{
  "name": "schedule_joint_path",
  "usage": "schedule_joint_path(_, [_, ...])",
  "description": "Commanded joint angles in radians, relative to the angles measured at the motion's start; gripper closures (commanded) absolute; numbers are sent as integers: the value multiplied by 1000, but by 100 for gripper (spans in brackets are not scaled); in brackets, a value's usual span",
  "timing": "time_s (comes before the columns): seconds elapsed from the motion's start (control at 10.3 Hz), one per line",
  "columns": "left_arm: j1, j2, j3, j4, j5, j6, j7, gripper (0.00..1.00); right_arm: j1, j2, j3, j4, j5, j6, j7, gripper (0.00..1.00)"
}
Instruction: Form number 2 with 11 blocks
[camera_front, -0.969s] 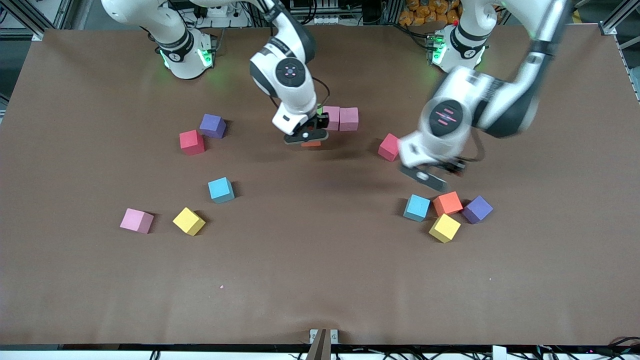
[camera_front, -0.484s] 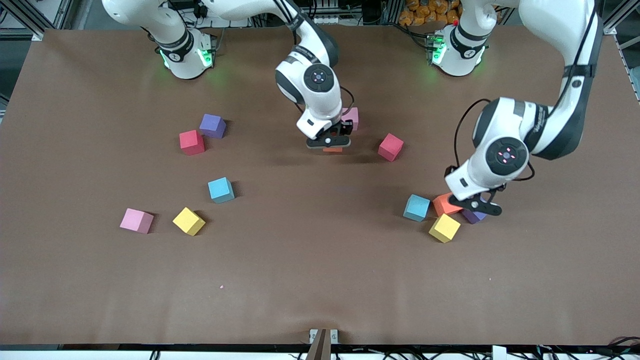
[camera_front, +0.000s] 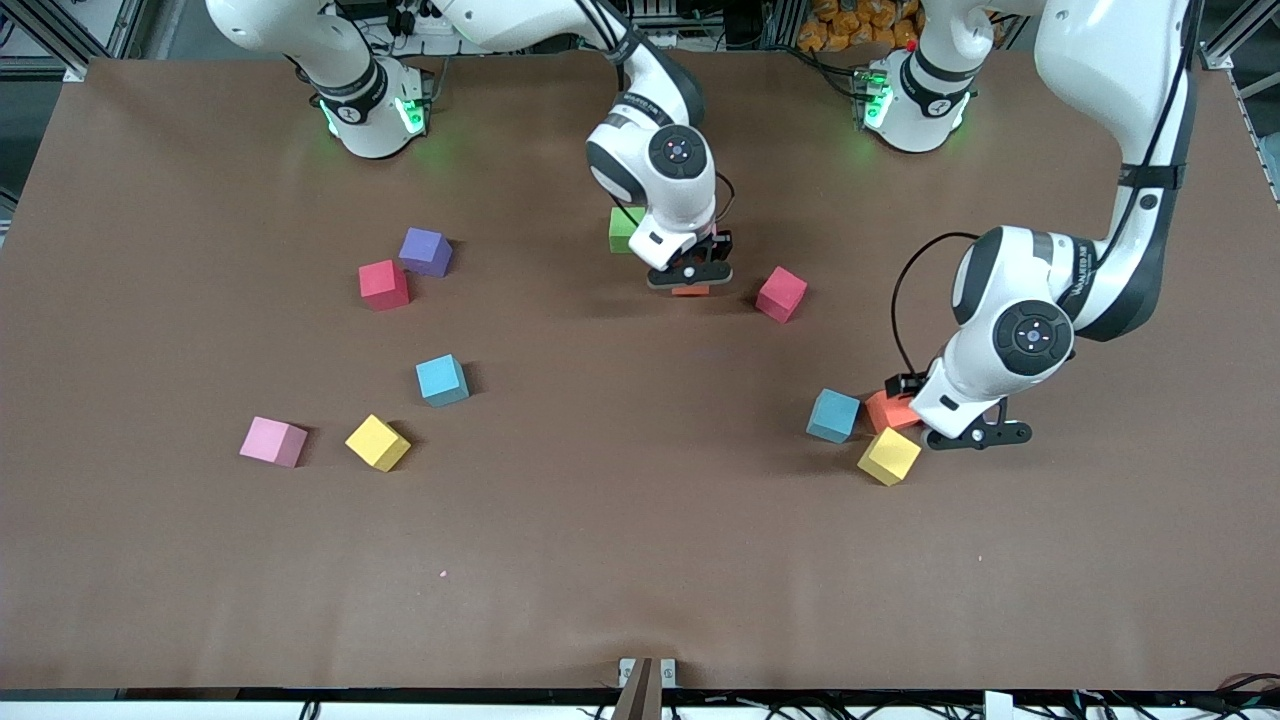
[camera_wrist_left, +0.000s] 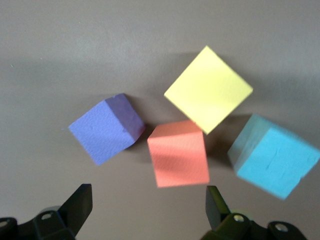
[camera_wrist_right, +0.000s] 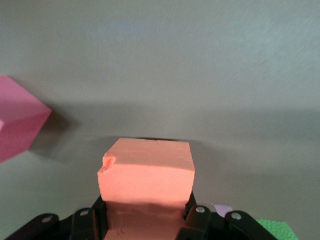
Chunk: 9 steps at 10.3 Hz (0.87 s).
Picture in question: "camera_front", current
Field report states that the silver metal bracket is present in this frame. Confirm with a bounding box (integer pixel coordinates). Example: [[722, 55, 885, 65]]
[[617, 657, 678, 689]]

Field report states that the yellow foam cube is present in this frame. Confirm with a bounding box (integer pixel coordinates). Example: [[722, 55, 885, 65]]
[[344, 413, 413, 473], [856, 426, 923, 488]]

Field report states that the green foam cube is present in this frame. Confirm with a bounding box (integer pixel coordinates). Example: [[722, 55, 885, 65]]
[[608, 206, 646, 255]]

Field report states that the aluminium frame profile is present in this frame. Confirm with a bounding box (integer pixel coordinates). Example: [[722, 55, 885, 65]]
[[0, 0, 151, 83], [1198, 0, 1280, 73]]

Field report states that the red foam cube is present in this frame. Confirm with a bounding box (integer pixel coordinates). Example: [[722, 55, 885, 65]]
[[358, 259, 412, 313], [755, 265, 809, 324]]

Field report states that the brown camera stand post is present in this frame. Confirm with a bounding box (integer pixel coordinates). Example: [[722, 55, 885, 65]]
[[610, 658, 664, 720]]

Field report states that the cyan foam cube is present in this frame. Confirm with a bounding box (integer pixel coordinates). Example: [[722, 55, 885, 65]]
[[805, 388, 863, 445], [415, 354, 471, 408]]

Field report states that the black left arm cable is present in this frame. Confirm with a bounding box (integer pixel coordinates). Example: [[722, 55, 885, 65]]
[[884, 232, 981, 397]]

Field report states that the white power strip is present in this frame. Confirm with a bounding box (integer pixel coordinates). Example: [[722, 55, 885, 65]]
[[385, 0, 471, 41]]

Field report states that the black cable bundle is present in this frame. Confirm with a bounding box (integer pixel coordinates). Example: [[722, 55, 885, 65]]
[[1213, 672, 1280, 713]]

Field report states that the brown table cover sheet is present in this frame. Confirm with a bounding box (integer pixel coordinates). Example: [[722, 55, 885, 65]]
[[0, 48, 1280, 691]]

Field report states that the purple foam cube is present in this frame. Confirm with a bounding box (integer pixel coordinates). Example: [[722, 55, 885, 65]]
[[398, 227, 455, 279]]

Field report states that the bag of oranges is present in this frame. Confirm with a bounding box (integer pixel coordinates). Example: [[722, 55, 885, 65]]
[[795, 0, 921, 53]]

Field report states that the white rack device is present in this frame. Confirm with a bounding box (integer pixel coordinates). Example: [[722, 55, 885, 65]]
[[620, 0, 701, 51]]

